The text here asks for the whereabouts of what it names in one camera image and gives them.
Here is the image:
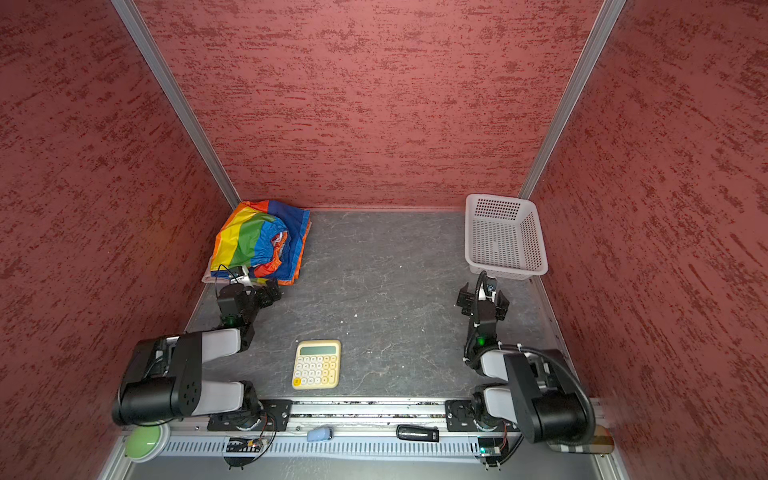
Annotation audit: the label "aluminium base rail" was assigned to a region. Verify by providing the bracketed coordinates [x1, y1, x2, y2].
[98, 394, 631, 480]

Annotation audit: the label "white plastic basket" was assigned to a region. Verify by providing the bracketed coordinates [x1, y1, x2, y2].
[464, 194, 549, 280]

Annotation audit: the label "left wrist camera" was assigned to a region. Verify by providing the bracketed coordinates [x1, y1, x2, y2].
[225, 266, 253, 287]

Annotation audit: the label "plaid glasses case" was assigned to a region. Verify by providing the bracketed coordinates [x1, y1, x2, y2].
[547, 425, 615, 455]

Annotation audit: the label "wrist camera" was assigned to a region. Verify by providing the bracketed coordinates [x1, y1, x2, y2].
[225, 266, 253, 287]
[476, 276, 497, 302]

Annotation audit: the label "left circuit board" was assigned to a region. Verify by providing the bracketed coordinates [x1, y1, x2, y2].
[225, 437, 264, 455]

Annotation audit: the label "black corrugated cable conduit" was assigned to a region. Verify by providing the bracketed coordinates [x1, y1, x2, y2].
[472, 269, 597, 466]

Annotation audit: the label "beige shorts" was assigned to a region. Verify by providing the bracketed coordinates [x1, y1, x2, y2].
[202, 270, 217, 284]

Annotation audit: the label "green round button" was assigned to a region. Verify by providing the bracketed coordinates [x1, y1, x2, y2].
[124, 424, 171, 463]

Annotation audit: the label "multicolour striped shorts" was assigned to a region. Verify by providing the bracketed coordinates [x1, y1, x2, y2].
[208, 200, 311, 286]

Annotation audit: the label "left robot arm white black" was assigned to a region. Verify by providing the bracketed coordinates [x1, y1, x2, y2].
[111, 280, 281, 431]

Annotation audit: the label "circuit board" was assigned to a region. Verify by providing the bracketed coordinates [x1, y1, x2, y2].
[477, 437, 510, 461]
[225, 437, 264, 455]

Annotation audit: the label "black usb stick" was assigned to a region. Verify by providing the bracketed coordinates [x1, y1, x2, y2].
[396, 425, 440, 443]

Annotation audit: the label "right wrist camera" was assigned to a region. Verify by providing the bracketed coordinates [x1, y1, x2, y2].
[476, 276, 497, 302]

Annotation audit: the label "right circuit board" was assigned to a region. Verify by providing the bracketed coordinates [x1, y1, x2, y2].
[477, 437, 510, 461]

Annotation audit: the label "yellow calculator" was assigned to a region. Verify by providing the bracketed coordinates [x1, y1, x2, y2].
[291, 340, 342, 390]

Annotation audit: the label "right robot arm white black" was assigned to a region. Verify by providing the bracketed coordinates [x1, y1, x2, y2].
[456, 277, 597, 448]

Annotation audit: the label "small blue object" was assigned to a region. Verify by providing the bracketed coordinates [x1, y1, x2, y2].
[306, 426, 333, 443]

